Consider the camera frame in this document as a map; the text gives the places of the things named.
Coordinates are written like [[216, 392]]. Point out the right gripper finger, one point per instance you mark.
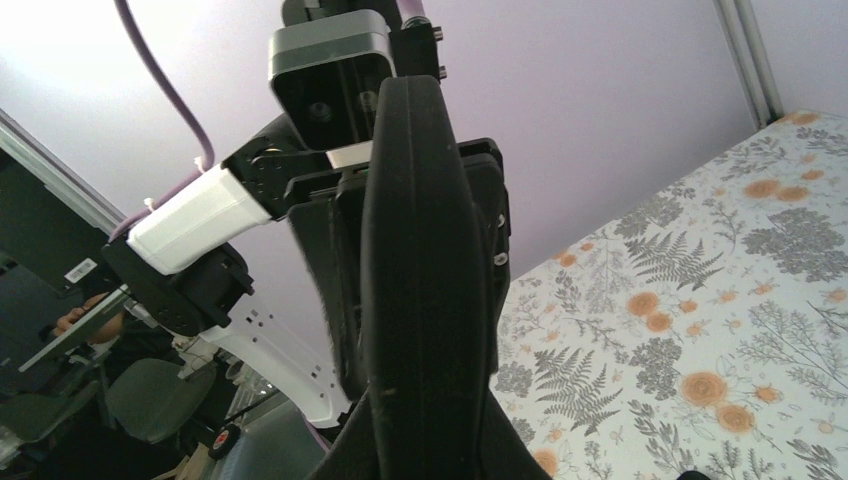
[[427, 342]]

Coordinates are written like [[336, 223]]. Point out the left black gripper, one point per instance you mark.
[[326, 218]]

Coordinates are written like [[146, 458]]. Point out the floral patterned table mat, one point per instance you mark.
[[704, 330]]

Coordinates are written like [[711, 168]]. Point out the grey office chair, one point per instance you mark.
[[150, 400]]

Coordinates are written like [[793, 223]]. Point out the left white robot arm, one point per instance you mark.
[[203, 288]]

